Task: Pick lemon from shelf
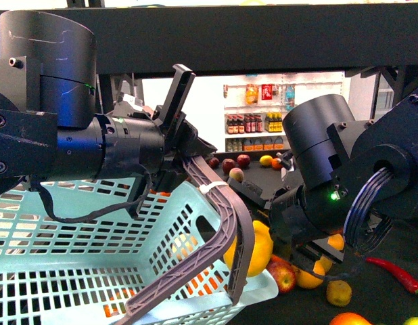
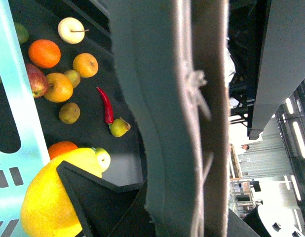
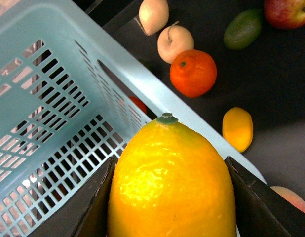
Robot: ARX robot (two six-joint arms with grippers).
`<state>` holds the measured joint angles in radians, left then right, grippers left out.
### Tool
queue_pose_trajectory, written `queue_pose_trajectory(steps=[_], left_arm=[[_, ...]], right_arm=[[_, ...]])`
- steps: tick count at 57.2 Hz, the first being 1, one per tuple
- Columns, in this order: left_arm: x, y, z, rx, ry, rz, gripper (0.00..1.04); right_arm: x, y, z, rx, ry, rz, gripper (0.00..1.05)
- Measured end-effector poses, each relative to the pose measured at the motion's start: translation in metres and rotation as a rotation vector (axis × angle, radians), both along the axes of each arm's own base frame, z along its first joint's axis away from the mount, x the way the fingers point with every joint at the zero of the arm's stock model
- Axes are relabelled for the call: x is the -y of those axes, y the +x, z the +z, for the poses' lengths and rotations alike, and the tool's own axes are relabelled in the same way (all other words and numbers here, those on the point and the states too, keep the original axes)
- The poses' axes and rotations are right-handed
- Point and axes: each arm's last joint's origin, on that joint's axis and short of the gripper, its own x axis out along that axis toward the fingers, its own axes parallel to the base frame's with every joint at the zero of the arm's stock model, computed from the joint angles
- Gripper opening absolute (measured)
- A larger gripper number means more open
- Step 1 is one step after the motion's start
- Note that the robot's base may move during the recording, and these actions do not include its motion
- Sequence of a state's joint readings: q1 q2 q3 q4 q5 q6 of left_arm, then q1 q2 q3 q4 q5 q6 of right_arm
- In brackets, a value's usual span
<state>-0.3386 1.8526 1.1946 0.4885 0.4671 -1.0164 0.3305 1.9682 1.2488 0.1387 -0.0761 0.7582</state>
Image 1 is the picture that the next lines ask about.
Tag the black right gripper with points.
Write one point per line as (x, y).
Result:
(302, 219)

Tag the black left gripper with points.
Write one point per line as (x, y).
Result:
(137, 142)

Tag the yellow lemon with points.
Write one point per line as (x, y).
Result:
(262, 251)

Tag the grey basket handle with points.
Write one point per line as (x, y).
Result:
(235, 224)

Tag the light teal shopping basket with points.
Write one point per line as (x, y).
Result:
(54, 273)

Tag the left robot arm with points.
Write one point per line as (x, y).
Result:
(49, 127)

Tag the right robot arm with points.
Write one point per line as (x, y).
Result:
(352, 177)

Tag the far shelf orange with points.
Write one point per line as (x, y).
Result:
(276, 165)

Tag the far shelf lemon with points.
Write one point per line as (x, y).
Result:
(266, 161)

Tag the yellow orange round fruit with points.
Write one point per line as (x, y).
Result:
(336, 241)

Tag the red yellow apple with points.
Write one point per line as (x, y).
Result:
(283, 273)

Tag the yellow orange apple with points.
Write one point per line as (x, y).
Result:
(306, 280)

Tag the brown kiwi fruit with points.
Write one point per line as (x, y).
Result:
(338, 293)

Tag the far peach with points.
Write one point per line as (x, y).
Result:
(237, 174)

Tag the far dark red apple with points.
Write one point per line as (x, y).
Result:
(243, 161)

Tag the white zip tie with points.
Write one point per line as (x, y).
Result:
(205, 188)

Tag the far maroon apple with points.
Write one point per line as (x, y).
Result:
(227, 165)

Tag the large orange by basket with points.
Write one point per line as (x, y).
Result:
(349, 318)

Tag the red chili pepper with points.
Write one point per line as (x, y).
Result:
(408, 281)

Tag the white store shelving unit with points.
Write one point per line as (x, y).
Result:
(255, 104)

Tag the green apple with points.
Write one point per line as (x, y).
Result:
(411, 321)

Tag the black display shelf frame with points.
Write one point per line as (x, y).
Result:
(223, 40)

